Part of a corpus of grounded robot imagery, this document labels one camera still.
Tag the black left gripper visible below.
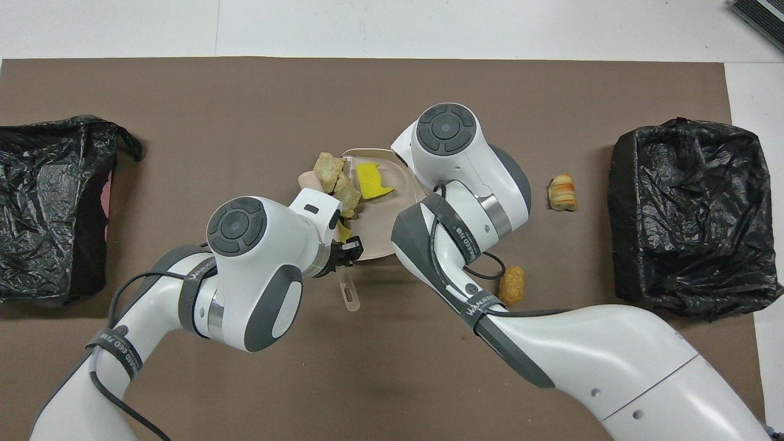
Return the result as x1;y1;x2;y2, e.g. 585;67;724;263
330;238;364;271

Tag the beige sponge chunk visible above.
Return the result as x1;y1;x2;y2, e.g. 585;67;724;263
313;152;345;192
334;183;362;218

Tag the beige hand brush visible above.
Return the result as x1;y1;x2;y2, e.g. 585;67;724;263
298;170;363;314

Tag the orange peanut-shaped sponge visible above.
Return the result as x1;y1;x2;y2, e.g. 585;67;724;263
497;265;526;307

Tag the orange striped foam piece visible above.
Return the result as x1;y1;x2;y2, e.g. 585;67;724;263
548;174;578;212

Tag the pink waste bin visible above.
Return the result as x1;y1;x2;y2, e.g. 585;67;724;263
100;170;115;243

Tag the black trash bag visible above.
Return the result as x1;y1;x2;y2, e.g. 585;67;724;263
608;118;784;322
0;115;145;307

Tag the brown table mat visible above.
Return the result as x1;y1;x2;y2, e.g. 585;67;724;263
0;57;767;441

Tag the dark ribbed panel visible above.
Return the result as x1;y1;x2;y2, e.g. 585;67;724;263
728;0;784;53

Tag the black velcro cable strap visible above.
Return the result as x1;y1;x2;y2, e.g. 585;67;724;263
423;193;484;267
178;254;221;337
459;288;509;331
86;334;145;380

